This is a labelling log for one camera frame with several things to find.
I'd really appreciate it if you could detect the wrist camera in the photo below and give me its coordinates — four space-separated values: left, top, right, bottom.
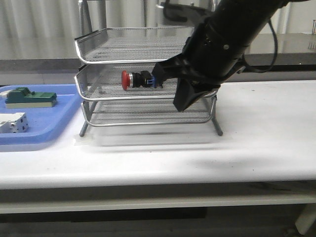
156 0 213 26

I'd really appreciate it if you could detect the white circuit breaker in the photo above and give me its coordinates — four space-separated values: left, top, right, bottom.
0 113 29 133

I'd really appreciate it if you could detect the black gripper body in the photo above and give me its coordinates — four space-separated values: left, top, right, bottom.
181 21 249 85

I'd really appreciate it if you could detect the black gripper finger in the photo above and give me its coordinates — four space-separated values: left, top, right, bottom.
152 54 198 87
173 78 220 112

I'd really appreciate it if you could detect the red emergency push button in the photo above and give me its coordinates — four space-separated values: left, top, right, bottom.
121 70 163 90

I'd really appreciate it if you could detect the blue plastic tray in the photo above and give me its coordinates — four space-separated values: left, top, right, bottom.
0 84 81 145

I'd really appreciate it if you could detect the green terminal block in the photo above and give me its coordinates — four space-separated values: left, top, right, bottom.
5 87 57 109

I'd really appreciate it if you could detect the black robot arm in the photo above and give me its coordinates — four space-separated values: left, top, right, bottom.
152 0 288 112

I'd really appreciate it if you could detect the grey stone counter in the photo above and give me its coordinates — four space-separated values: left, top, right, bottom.
0 33 316 72

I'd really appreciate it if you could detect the silver wire rack frame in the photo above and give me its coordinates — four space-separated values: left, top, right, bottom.
79 0 223 136

